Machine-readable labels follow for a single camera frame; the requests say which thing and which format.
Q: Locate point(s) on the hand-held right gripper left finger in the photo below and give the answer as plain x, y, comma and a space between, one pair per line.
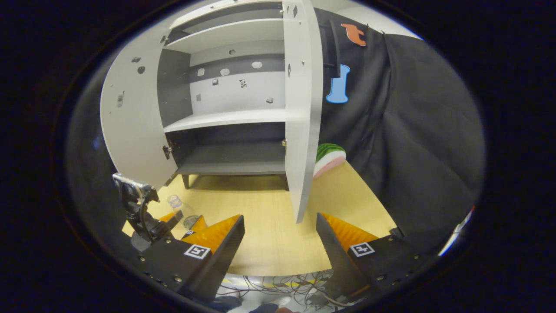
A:
223, 261

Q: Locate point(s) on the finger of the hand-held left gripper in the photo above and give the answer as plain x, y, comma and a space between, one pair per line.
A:
173, 219
197, 226

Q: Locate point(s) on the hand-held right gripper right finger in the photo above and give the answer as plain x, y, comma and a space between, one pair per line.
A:
334, 261

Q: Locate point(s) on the clear plastic bottle green label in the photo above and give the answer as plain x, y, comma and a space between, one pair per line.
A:
180, 208

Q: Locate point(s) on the white and grey cabinet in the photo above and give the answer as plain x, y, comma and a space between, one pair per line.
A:
173, 87

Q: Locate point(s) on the white cabinet door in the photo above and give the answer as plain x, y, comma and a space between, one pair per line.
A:
304, 108

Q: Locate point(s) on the white cabinet shelf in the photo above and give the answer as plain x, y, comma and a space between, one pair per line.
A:
226, 118
226, 34

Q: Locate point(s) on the watermelon slice plush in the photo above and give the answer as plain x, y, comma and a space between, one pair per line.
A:
328, 161

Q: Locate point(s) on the black backdrop cloth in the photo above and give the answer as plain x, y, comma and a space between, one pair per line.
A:
412, 130

